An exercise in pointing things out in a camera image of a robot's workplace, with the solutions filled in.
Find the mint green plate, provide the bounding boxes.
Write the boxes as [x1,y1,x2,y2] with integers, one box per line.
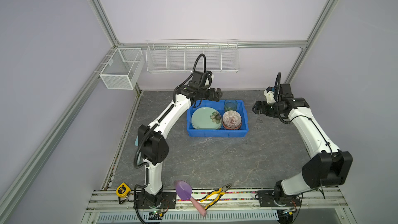
[191,107,222,130]

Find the pink striped ribbed bowl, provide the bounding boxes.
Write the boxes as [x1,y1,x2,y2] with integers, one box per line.
[222,111,242,127]

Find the amber glass cup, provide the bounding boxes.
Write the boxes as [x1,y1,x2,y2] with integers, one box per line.
[224,100,238,112]

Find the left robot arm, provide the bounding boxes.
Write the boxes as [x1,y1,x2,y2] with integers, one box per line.
[133,54,222,207]

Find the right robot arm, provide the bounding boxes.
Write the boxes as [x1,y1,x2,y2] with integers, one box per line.
[252,72,353,206]

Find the blue plastic bin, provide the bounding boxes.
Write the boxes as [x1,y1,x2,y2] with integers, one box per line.
[187,100,249,138]

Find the small white mesh basket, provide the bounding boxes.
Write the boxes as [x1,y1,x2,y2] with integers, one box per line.
[99,48,145,90]

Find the yellow black pliers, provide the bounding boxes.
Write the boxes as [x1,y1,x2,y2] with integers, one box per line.
[200,183,232,210]

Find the yellow tape measure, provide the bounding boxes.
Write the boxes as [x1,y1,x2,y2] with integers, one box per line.
[116,183,131,199]

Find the green circuit board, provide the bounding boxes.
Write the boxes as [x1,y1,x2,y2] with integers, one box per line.
[148,211,163,220]

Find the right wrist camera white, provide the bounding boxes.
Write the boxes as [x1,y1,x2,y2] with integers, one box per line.
[264,87,276,104]

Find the long white wire basket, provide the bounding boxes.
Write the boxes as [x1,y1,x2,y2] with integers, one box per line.
[146,39,240,73]

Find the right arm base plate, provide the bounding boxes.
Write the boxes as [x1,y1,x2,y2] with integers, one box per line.
[255,189,302,207]

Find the purple scoop pink handle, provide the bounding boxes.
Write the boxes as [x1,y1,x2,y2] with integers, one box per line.
[174,180,207,217]

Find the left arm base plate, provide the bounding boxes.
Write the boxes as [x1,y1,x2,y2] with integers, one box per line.
[135,191,177,209]

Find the white vented cable duct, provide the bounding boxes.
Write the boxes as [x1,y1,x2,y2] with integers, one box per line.
[96,210,279,224]

